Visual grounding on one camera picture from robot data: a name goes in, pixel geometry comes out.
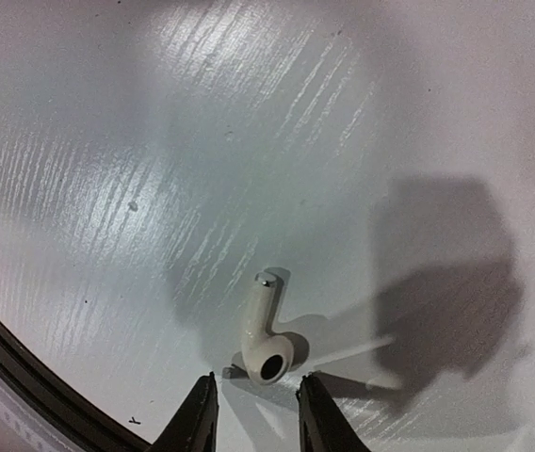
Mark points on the white earbud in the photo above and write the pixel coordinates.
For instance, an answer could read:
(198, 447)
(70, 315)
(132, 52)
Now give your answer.
(266, 355)

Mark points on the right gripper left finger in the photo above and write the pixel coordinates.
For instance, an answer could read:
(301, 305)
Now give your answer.
(194, 426)

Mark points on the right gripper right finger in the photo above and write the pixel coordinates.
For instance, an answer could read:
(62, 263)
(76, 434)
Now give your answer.
(322, 426)

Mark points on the black front frame rail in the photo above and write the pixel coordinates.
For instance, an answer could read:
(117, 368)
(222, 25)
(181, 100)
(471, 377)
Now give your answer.
(58, 403)

